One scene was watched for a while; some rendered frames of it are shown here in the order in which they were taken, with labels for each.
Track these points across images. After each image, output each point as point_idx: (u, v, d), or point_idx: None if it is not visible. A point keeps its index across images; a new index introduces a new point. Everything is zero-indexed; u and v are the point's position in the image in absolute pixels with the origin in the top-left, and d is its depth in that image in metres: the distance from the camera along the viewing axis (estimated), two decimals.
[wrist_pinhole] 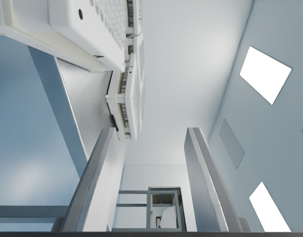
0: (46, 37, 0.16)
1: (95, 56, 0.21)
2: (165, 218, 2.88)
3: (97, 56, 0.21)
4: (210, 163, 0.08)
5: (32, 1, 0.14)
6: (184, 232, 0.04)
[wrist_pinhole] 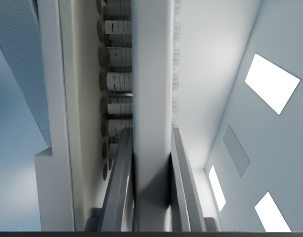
0: None
1: None
2: (170, 228, 2.84)
3: None
4: (183, 163, 0.08)
5: (101, 208, 0.11)
6: (184, 232, 0.04)
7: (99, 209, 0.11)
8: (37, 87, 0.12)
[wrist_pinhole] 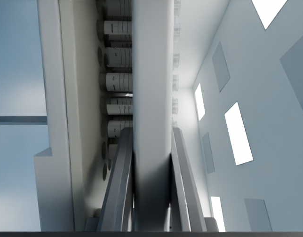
0: None
1: None
2: None
3: None
4: (183, 163, 0.08)
5: (101, 209, 0.11)
6: (184, 232, 0.04)
7: (99, 209, 0.11)
8: None
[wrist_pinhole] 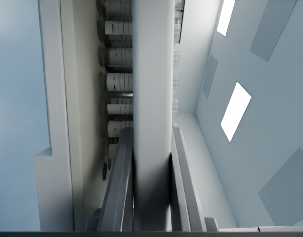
0: None
1: None
2: None
3: None
4: (183, 163, 0.08)
5: (100, 209, 0.11)
6: (184, 232, 0.04)
7: (98, 209, 0.11)
8: None
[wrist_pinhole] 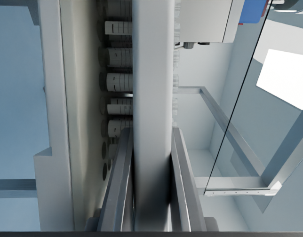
0: None
1: None
2: None
3: None
4: (183, 163, 0.08)
5: (100, 209, 0.11)
6: (184, 232, 0.04)
7: (98, 209, 0.11)
8: None
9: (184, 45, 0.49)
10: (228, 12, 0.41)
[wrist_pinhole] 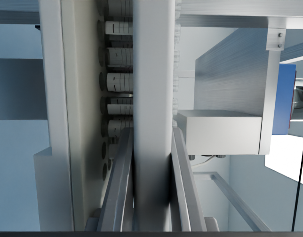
0: None
1: None
2: None
3: None
4: (183, 163, 0.08)
5: (100, 209, 0.11)
6: (184, 232, 0.04)
7: (98, 209, 0.11)
8: None
9: (216, 154, 0.48)
10: (260, 129, 0.42)
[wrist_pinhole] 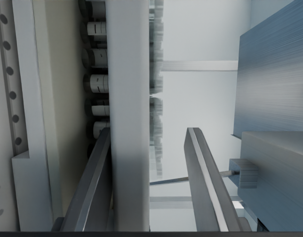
0: None
1: None
2: None
3: None
4: (210, 163, 0.08)
5: None
6: (184, 232, 0.04)
7: None
8: None
9: None
10: None
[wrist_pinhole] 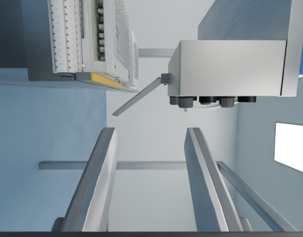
0: (99, 72, 0.41)
1: (116, 77, 0.45)
2: None
3: (117, 77, 0.45)
4: (210, 163, 0.08)
5: (97, 61, 0.38)
6: (184, 232, 0.04)
7: (96, 61, 0.38)
8: None
9: (221, 103, 0.37)
10: (283, 59, 0.30)
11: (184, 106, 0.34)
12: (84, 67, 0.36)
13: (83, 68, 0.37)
